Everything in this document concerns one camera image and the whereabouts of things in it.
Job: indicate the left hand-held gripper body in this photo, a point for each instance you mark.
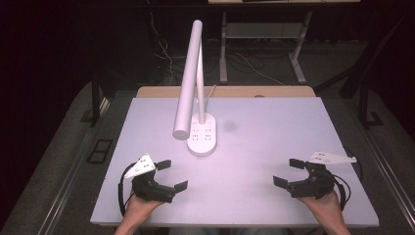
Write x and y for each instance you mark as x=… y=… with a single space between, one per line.
x=147 y=187

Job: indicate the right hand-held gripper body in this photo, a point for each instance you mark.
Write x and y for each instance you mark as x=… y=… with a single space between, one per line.
x=318 y=184

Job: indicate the person's right hand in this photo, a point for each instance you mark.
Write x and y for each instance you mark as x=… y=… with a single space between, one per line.
x=326 y=207

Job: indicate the white table mat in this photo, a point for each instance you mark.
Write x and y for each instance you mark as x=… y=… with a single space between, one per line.
x=254 y=163

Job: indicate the grey metal desk frame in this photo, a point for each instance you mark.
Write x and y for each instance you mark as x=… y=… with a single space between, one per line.
x=261 y=31

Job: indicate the white desk lamp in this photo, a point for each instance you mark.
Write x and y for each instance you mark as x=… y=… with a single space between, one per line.
x=189 y=84

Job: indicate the person's left hand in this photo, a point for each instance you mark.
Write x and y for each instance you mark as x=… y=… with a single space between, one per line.
x=138 y=209

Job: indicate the aluminium floor rail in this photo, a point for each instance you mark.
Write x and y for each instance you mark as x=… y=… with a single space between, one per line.
x=62 y=189
x=391 y=182

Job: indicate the black metal stand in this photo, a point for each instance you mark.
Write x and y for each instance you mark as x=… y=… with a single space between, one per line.
x=363 y=81

